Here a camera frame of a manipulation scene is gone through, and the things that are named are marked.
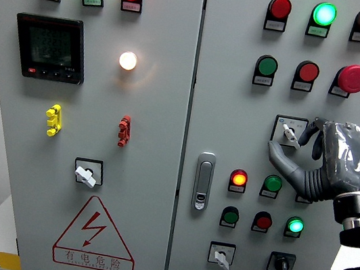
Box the large white-handled turn switch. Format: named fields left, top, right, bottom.
left=269, top=114, right=310, bottom=152

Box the small green unlit lamp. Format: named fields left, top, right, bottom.
left=262, top=173, right=284, bottom=194

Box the small green lit lamp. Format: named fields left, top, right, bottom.
left=284, top=215, right=306, bottom=236

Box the large red stop button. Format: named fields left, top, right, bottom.
left=335, top=62, right=360, bottom=95

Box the large red push button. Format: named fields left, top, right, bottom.
left=294, top=59, right=321, bottom=85

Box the small red push button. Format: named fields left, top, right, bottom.
left=252, top=210, right=275, bottom=231

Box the small red lit lamp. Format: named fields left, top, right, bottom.
left=228, top=168, right=250, bottom=189

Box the grey cabinet door with lock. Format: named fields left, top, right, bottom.
left=163, top=0, right=360, bottom=270

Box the large green push button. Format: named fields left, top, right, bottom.
left=255, top=53, right=280, bottom=78

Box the small green push button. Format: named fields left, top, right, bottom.
left=220, top=205, right=241, bottom=226

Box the silver door lock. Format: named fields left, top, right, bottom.
left=189, top=150, right=217, bottom=212

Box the large green lit lamp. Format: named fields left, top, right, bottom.
left=311, top=0, right=339, bottom=28

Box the large dark red lamp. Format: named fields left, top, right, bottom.
left=267, top=0, right=294, bottom=22

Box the grey cabinet door with display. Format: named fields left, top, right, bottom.
left=0, top=0, right=209, bottom=270

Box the white round lamp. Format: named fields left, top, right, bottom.
left=117, top=50, right=139, bottom=72

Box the red warning triangle sign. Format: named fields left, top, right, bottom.
left=49, top=190, right=145, bottom=270

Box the black display meter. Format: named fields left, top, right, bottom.
left=7, top=10, right=93, bottom=87

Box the black-handled turn switch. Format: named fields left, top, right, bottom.
left=265, top=250, right=297, bottom=270

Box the small white-handled turn switch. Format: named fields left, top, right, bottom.
left=206, top=240, right=237, bottom=270

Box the small red handle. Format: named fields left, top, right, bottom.
left=115, top=114, right=133, bottom=149

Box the white-handled switch on plain plate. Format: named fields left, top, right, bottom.
left=70, top=156, right=107, bottom=191

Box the small yellow handle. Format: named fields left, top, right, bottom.
left=42, top=102, right=66, bottom=139

